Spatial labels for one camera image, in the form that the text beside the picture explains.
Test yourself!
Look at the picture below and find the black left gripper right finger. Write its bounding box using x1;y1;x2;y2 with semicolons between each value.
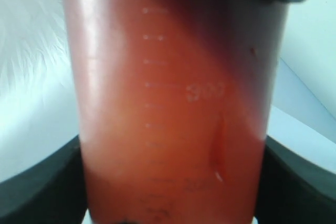
255;136;335;224

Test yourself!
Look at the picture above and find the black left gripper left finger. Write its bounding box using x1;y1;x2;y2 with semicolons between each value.
1;137;87;224

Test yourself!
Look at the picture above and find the red ketchup squeeze bottle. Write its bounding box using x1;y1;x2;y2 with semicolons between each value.
63;0;288;223

